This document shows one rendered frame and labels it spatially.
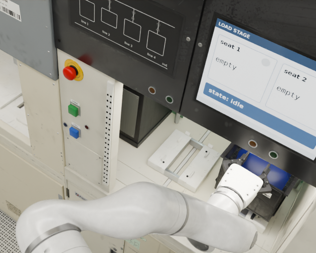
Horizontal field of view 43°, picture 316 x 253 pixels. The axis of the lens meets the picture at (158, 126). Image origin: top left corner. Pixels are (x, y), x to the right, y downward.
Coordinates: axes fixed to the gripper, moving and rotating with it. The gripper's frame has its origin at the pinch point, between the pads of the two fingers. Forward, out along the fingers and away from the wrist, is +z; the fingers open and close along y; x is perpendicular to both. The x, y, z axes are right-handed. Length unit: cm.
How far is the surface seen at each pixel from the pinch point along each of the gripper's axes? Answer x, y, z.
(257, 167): -15.6, -0.6, 13.3
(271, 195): -11.8, 8.1, 2.9
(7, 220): -120, -105, -23
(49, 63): 14, -60, -21
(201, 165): -29.8, -19.3, 12.6
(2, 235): -120, -100, -31
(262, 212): -22.3, 8.3, 3.6
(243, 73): 39.5, -7.4, -17.1
